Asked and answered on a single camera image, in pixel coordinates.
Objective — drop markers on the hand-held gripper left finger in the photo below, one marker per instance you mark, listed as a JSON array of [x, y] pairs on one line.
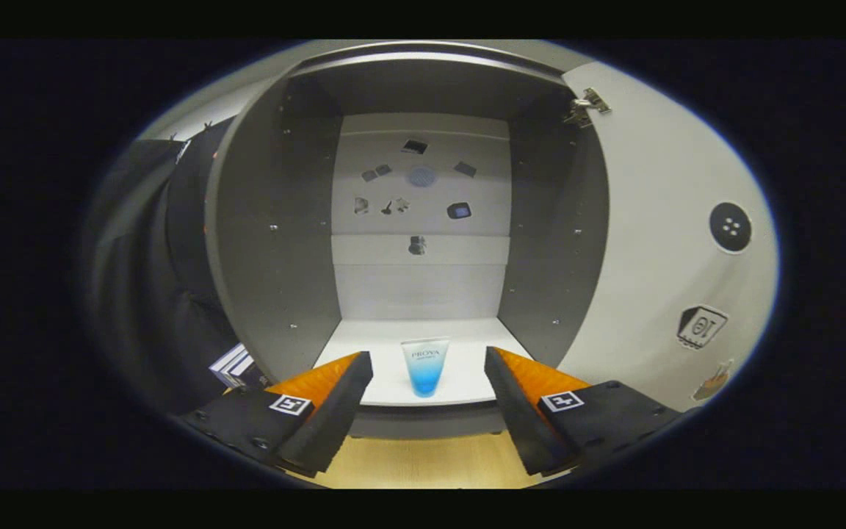
[[327, 422]]

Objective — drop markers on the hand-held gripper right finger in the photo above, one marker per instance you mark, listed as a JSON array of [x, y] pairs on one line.
[[522, 419]]

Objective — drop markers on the blue and clear tube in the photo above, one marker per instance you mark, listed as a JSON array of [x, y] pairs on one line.
[[424, 371]]

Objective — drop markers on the beige cabinet door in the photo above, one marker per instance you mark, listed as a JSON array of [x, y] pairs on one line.
[[658, 220]]

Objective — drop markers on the white cabinet shelf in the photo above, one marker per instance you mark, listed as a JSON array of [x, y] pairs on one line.
[[393, 330]]

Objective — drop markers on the grey cabinet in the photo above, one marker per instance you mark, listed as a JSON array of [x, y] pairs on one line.
[[269, 220]]

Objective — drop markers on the black backdrop cloth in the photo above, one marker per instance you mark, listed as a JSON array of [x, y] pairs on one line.
[[144, 294]]

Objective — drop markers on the metal door hinge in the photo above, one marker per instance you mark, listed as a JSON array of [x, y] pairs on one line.
[[586, 103]]

